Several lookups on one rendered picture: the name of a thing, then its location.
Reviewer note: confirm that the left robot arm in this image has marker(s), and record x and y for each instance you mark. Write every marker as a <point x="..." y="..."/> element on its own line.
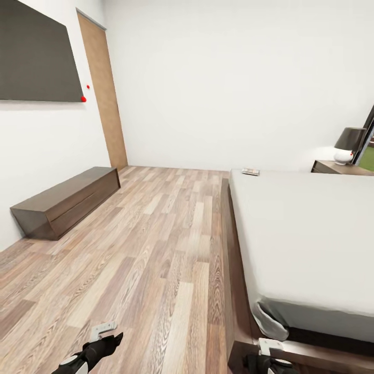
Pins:
<point x="94" y="350"/>

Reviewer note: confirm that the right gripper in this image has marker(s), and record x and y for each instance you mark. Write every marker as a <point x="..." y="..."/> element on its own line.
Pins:
<point x="254" y="363"/>

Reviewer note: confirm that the sliding door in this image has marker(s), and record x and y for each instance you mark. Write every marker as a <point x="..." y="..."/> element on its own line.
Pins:
<point x="97" y="53"/>

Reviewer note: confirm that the bench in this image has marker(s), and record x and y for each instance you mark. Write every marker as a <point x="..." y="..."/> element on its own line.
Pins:
<point x="57" y="210"/>

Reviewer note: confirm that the wall mounted tv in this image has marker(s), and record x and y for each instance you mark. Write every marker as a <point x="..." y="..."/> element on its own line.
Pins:
<point x="36" y="58"/>

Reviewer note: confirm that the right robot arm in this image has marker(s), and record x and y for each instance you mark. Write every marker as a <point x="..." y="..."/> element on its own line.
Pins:
<point x="264" y="363"/>

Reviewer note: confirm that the table lamp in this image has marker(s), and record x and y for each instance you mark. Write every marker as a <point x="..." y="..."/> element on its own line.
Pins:
<point x="351" y="139"/>

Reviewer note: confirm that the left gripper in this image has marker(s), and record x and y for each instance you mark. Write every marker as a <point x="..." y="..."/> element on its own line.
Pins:
<point x="104" y="347"/>

